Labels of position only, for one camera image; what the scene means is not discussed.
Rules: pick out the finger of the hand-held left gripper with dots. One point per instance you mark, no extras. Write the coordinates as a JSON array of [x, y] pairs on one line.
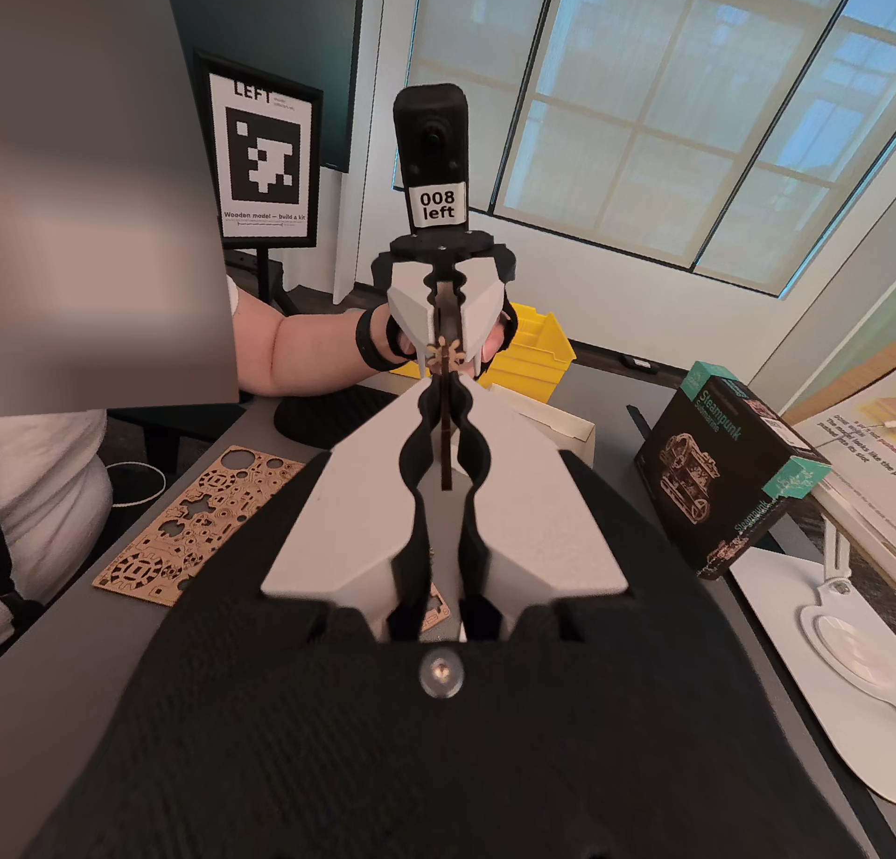
[[483, 306], [406, 306]]

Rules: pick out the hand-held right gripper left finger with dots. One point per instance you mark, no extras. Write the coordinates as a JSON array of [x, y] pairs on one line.
[[336, 523]]

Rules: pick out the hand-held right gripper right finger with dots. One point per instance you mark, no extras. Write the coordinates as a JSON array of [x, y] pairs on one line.
[[546, 523]]

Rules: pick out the small wooden gear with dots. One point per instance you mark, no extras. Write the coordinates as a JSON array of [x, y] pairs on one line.
[[443, 351]]

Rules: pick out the person's left forearm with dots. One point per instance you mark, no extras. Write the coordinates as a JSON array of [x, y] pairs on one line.
[[301, 355]]

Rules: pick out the black model kit box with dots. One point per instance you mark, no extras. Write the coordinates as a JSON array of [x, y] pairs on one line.
[[700, 467]]

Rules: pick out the wooden cutout parts sheet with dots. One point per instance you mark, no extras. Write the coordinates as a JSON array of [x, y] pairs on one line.
[[162, 586]]

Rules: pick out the person's left hand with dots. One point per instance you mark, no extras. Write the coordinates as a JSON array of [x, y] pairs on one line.
[[400, 344]]

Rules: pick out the yellow plastic bin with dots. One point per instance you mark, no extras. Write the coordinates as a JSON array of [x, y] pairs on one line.
[[539, 362]]

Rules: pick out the white cardboard tray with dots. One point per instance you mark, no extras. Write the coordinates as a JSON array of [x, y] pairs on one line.
[[560, 432]]

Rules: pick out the black flat strip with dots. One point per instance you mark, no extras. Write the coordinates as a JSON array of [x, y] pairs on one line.
[[640, 425]]

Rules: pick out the black framed marker sign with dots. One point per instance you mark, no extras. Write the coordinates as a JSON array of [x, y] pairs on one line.
[[266, 218]]

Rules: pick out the small black device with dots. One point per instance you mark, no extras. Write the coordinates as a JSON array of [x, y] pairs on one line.
[[638, 363]]

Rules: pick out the large paned window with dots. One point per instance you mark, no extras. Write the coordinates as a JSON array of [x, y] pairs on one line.
[[630, 103]]

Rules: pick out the white folding stand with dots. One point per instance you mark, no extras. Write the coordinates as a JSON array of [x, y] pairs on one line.
[[784, 593]]

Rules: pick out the person in white shirt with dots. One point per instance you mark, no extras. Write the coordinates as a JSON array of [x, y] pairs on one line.
[[49, 495]]

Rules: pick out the printed instruction poster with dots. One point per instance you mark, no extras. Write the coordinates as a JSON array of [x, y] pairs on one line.
[[861, 453]]

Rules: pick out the large black wall screen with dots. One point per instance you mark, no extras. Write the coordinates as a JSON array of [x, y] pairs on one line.
[[280, 19]]

